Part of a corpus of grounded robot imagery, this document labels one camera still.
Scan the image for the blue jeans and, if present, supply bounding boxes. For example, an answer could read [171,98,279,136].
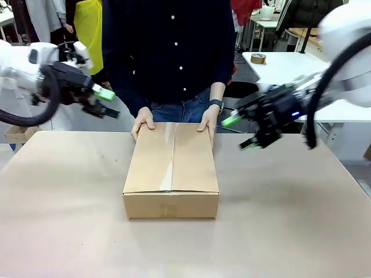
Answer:
[146,86,213,123]

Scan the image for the dark navy button shirt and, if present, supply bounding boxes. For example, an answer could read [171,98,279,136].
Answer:
[101,0,237,120]

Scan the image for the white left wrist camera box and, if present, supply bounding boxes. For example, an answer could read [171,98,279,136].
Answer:
[71,40,94,70]

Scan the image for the small open cardboard box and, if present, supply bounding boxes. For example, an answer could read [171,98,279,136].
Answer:
[5,125,41,145]

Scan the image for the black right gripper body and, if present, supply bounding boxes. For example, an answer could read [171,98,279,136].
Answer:
[237,86,303,141]

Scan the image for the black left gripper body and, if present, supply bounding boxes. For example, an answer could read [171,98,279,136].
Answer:
[40,62,97,108]

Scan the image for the person's right hand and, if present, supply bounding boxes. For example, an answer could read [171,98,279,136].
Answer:
[130,107,155,142]

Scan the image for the brown packing tape roll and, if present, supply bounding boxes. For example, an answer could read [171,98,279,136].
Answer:
[250,53,268,66]

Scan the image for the brown cardboard shipping box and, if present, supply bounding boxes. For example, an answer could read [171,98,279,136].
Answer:
[122,122,220,221]

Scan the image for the yellow apron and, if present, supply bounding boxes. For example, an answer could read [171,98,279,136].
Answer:
[74,0,104,76]

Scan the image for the black smartwatch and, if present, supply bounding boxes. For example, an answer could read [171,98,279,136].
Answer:
[208,98,225,113]

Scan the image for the red hanging garment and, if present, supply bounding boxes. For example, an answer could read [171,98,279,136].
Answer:
[231,0,263,27]

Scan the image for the person's right forearm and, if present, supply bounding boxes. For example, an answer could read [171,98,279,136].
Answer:
[108,57,151,118]

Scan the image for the grey hanging garment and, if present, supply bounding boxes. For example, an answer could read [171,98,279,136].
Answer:
[25,0,67,44]

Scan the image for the white background table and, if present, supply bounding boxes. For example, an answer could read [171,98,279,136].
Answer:
[242,51,331,85]

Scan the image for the white background desk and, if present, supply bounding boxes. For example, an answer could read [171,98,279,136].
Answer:
[248,11,290,53]

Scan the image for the dark striped jacket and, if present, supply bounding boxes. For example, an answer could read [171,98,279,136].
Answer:
[275,0,343,39]

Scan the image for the white plastic basket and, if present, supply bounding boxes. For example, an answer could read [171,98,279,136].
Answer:
[258,5,276,21]

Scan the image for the person's left forearm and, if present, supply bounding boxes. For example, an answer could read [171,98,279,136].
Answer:
[209,82,227,101]

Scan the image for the person's left hand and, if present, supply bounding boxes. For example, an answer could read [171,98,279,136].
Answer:
[197,107,219,150]

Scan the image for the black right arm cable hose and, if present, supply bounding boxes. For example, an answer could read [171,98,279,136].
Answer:
[303,37,371,151]

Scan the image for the white side table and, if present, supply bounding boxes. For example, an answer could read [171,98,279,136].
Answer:
[300,98,371,166]

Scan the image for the black office chair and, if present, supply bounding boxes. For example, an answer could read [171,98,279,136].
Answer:
[224,81,261,100]

